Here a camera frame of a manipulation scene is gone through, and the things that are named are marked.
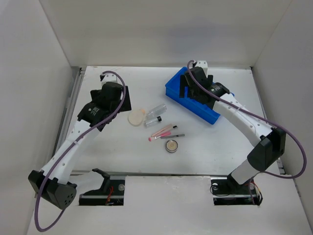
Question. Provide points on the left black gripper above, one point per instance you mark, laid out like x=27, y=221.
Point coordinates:
x=125, y=106

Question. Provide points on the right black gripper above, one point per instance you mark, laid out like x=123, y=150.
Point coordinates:
x=183, y=83

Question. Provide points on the round white powder puff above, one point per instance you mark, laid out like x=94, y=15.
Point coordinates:
x=135, y=117

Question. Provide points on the clear plastic bottle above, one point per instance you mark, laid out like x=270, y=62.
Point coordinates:
x=156, y=111

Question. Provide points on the clear vial black cap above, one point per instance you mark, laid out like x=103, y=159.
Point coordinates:
x=152, y=122

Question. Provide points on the pink applicator brush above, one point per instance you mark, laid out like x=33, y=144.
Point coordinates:
x=158, y=137

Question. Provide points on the light pink stick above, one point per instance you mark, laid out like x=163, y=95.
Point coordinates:
x=164, y=129

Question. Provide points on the pink brush black bristles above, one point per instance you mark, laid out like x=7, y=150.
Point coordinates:
x=174, y=127

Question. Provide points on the grey eyeliner pencil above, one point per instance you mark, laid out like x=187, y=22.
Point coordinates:
x=172, y=136

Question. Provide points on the round powder compact jar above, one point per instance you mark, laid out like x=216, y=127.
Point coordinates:
x=171, y=146

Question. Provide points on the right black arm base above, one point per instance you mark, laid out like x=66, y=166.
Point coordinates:
x=224, y=195

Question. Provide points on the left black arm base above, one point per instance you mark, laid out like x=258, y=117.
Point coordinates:
x=110, y=193

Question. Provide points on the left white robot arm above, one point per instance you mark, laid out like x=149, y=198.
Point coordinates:
x=58, y=189

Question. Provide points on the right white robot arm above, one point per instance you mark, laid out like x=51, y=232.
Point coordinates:
x=268, y=142

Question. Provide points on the blue plastic organizer tray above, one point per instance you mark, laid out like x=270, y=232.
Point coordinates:
x=198, y=102

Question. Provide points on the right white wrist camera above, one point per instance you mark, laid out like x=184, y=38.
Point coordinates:
x=202, y=64

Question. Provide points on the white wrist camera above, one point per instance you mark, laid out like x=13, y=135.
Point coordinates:
x=107, y=77
x=202, y=64

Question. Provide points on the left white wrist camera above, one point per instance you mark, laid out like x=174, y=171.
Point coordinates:
x=107, y=77

